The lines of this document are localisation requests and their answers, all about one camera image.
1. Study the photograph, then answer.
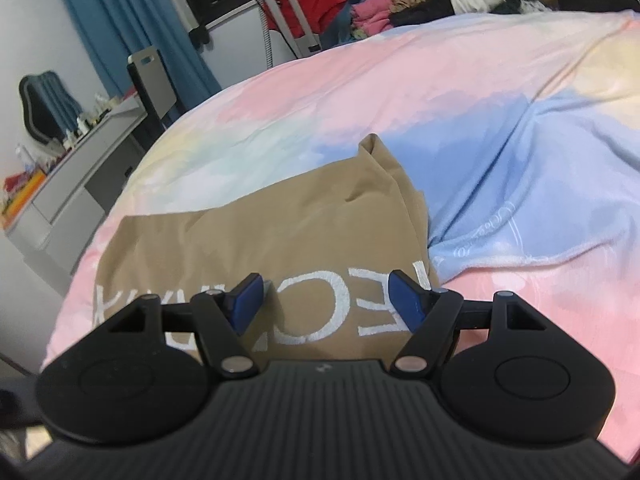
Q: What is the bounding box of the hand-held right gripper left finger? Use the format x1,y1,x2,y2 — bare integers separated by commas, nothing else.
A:
97,272,266,378

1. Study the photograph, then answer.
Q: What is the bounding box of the tan shirt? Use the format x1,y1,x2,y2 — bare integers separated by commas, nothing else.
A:
94,133,441,376

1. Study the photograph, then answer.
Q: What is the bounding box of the black garment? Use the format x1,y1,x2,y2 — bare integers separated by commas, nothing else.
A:
390,0,456,26

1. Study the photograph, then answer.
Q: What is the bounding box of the black and white chair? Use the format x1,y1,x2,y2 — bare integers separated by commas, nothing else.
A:
126,45,178,141

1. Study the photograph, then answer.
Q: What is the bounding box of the grey corrugated hose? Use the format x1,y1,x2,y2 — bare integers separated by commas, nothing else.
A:
262,10,276,71

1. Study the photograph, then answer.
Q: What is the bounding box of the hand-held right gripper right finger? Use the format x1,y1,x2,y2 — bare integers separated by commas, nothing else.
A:
389,269,548,378

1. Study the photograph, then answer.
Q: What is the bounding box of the white dressing table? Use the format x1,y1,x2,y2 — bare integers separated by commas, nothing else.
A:
2,97,151,276

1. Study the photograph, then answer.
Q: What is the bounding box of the pink garment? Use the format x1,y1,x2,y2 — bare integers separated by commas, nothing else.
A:
350,0,401,36

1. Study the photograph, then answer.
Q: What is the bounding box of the wavy mirror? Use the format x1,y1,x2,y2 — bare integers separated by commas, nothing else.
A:
18,71,83,146

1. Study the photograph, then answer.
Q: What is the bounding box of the blue curtain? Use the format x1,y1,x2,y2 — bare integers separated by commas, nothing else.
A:
50,0,223,126

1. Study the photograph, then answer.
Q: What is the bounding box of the bed with pink sheet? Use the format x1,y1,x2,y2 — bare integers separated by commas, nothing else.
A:
40,7,640,436

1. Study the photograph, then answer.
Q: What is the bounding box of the orange box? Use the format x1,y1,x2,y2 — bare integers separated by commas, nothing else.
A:
0,170,48,231

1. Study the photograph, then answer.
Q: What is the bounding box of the garment steamer stand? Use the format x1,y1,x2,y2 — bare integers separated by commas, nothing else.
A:
230,0,323,58

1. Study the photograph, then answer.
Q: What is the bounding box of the black window bracket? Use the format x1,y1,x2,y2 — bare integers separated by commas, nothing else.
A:
187,22,211,48

